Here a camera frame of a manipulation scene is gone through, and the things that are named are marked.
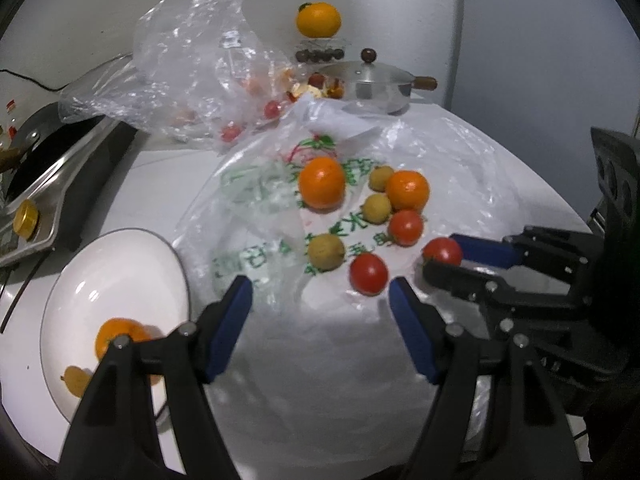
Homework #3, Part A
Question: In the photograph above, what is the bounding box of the clear plastic bag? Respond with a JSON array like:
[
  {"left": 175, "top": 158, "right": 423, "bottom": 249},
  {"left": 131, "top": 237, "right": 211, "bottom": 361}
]
[{"left": 59, "top": 0, "right": 311, "bottom": 153}]

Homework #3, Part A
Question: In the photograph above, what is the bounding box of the white plate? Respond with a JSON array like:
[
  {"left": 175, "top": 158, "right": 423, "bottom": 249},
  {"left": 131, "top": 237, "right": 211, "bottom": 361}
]
[{"left": 40, "top": 229, "right": 193, "bottom": 423}]

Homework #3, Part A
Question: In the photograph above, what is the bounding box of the black power cable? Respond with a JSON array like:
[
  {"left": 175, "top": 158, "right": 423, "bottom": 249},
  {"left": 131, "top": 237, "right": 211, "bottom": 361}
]
[{"left": 0, "top": 55, "right": 123, "bottom": 93}]

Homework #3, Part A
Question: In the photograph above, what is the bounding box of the black wok wooden handle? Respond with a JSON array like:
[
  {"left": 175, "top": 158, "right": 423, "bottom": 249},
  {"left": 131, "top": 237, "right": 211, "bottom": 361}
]
[{"left": 0, "top": 102, "right": 103, "bottom": 196}]

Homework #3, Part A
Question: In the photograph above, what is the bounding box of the gold cooker knob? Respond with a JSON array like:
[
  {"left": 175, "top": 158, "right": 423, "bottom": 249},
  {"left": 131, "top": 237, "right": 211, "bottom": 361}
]
[{"left": 13, "top": 200, "right": 40, "bottom": 237}]

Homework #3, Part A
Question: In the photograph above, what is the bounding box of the silver induction cooker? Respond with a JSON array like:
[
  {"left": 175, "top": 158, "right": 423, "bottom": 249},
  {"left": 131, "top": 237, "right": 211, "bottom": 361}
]
[{"left": 0, "top": 110, "right": 138, "bottom": 268}]

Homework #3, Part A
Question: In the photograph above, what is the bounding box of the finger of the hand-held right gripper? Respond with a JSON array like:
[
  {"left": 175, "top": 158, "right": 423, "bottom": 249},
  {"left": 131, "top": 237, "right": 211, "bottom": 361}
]
[
  {"left": 422, "top": 260, "right": 592, "bottom": 333},
  {"left": 450, "top": 225, "right": 601, "bottom": 286}
]

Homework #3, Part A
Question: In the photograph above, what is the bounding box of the thin black stick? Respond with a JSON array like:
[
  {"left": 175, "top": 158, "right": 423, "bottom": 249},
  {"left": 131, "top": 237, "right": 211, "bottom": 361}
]
[{"left": 0, "top": 252, "right": 56, "bottom": 333}]

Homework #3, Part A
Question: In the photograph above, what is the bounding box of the large orange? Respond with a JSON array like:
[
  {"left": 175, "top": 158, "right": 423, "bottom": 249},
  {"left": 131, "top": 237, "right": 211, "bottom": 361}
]
[{"left": 298, "top": 156, "right": 347, "bottom": 211}]

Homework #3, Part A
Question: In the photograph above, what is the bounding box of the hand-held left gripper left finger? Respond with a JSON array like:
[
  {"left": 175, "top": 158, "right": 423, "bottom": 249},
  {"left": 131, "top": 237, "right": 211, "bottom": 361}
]
[{"left": 59, "top": 275, "right": 253, "bottom": 480}]

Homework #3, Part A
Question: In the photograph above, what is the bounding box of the clear glass stand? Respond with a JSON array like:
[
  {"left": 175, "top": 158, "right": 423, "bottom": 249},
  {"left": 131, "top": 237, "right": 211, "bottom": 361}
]
[{"left": 299, "top": 35, "right": 347, "bottom": 52}]

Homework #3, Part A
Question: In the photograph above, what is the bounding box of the red cherry tomato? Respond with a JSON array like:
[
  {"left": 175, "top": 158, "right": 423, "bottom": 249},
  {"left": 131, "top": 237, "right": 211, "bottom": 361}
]
[
  {"left": 422, "top": 236, "right": 463, "bottom": 267},
  {"left": 388, "top": 209, "right": 425, "bottom": 247},
  {"left": 349, "top": 253, "right": 390, "bottom": 296}
]

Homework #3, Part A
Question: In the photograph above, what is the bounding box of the orange with leaf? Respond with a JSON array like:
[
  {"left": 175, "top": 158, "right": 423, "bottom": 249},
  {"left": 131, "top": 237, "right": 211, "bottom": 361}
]
[{"left": 295, "top": 1, "right": 342, "bottom": 39}]

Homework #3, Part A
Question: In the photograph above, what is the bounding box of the small steel pot wooden handle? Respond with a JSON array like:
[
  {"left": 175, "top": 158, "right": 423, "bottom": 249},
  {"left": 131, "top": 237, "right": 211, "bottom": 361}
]
[{"left": 349, "top": 75, "right": 438, "bottom": 116}]

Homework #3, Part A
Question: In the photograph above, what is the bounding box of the orange peel pile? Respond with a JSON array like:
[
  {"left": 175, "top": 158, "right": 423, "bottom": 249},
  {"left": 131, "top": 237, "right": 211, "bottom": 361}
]
[{"left": 286, "top": 67, "right": 346, "bottom": 102}]

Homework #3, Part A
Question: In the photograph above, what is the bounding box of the green printed plastic bag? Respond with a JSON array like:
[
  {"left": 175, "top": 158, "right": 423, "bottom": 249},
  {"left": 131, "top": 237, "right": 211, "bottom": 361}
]
[{"left": 172, "top": 99, "right": 593, "bottom": 461}]

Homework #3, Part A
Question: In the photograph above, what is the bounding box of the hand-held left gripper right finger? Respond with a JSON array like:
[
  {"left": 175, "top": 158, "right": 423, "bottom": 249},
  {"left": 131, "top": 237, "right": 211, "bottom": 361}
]
[{"left": 387, "top": 276, "right": 583, "bottom": 480}]

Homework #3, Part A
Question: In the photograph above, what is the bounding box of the small orange with green stem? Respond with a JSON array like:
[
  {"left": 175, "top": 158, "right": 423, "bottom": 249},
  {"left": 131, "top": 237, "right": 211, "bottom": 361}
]
[{"left": 95, "top": 317, "right": 165, "bottom": 386}]

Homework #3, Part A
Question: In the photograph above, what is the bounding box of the yellow longan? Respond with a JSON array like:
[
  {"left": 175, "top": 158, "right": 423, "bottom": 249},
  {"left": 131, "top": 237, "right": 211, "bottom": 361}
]
[
  {"left": 307, "top": 233, "right": 347, "bottom": 272},
  {"left": 368, "top": 165, "right": 396, "bottom": 193},
  {"left": 361, "top": 193, "right": 392, "bottom": 225},
  {"left": 61, "top": 366, "right": 95, "bottom": 398}
]

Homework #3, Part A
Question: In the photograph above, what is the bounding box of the steel pot lid wooden knob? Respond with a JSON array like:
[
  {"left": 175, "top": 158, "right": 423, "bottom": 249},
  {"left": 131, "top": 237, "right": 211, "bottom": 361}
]
[{"left": 317, "top": 48, "right": 413, "bottom": 86}]

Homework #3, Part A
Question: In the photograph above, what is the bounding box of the string of dark beads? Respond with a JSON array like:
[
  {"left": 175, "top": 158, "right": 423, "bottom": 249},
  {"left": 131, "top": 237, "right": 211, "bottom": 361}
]
[{"left": 294, "top": 47, "right": 346, "bottom": 64}]

